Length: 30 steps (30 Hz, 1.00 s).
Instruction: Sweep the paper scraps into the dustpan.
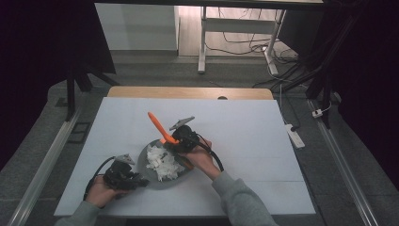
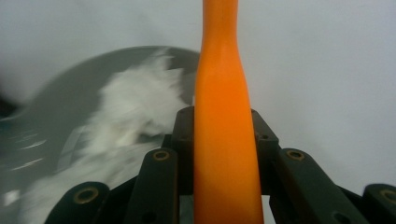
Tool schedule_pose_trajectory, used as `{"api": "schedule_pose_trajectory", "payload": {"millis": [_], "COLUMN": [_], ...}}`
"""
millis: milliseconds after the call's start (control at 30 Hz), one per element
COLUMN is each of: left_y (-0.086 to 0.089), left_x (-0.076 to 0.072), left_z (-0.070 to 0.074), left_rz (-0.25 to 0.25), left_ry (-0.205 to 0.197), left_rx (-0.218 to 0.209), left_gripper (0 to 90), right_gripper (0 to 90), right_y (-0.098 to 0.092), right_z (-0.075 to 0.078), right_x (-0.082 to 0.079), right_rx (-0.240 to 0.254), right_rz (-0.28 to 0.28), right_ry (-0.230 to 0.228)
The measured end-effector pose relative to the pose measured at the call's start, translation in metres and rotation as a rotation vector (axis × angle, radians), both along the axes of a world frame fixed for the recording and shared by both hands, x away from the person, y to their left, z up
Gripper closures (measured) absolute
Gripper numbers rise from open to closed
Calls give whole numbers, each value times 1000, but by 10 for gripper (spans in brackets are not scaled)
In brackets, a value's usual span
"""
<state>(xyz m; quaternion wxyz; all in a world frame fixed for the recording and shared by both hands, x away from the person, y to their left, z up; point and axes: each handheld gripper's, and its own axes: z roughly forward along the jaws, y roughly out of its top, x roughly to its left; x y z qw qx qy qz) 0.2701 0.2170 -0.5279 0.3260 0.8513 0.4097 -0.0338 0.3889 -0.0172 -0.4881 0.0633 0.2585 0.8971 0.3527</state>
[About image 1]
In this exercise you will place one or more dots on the black metal stand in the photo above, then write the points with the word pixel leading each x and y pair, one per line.
pixel 323 78
pixel 70 94

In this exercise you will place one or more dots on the black floor plate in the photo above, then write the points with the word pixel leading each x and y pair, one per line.
pixel 79 132

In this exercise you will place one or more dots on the white desk frame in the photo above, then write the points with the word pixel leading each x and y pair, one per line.
pixel 202 47

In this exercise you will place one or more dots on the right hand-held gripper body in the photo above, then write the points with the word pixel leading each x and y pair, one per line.
pixel 186 138

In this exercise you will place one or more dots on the grey dustpan with orange edge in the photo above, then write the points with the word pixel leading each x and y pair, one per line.
pixel 147 175

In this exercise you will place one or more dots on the white cabinet panel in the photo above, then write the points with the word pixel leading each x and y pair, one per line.
pixel 138 26

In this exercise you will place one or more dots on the wooden table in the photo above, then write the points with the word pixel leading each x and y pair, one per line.
pixel 188 92

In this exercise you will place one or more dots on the pile of white paper scraps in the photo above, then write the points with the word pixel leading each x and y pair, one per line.
pixel 164 166

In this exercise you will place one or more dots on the small white plug adapter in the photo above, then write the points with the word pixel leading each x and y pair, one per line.
pixel 317 113

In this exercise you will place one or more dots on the person's left hand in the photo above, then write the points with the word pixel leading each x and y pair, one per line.
pixel 100 194

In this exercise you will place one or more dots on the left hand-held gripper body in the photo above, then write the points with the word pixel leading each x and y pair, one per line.
pixel 120 177

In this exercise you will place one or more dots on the person's right hand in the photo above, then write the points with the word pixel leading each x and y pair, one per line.
pixel 200 158

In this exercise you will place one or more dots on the aluminium rail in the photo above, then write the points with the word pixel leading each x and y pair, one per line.
pixel 342 169
pixel 47 163

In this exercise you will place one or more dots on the white power strip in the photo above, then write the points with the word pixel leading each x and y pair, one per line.
pixel 295 136

